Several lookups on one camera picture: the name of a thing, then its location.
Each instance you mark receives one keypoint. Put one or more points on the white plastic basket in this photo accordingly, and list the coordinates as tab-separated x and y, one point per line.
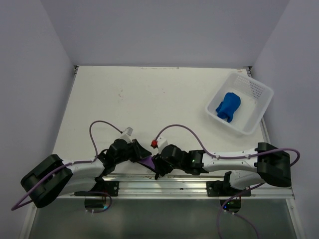
255	98

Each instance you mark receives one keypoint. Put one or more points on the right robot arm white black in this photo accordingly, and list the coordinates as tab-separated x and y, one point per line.
264	164

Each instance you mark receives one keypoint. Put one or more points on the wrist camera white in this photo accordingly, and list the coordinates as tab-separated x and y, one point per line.
159	143
126	135

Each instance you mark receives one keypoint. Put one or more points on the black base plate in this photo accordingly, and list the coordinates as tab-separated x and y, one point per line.
111	186
214	188

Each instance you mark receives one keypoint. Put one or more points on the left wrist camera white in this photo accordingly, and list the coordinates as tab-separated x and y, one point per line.
126	135

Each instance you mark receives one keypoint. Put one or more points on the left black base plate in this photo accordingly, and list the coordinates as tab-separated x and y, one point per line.
111	186

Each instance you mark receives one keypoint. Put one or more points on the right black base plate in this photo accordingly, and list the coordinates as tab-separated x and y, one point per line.
214	188

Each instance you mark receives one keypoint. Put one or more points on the purple towel black trim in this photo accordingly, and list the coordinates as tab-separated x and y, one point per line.
148	163

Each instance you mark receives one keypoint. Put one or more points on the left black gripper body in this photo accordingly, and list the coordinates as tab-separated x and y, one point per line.
128	155

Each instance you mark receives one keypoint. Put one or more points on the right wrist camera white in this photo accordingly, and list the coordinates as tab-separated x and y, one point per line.
159	143

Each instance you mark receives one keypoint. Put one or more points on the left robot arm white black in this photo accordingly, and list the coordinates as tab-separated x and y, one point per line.
55	177

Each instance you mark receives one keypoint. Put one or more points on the blue towel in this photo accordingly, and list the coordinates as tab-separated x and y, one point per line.
228	106

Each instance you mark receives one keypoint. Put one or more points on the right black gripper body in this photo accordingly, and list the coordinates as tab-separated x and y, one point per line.
165	167

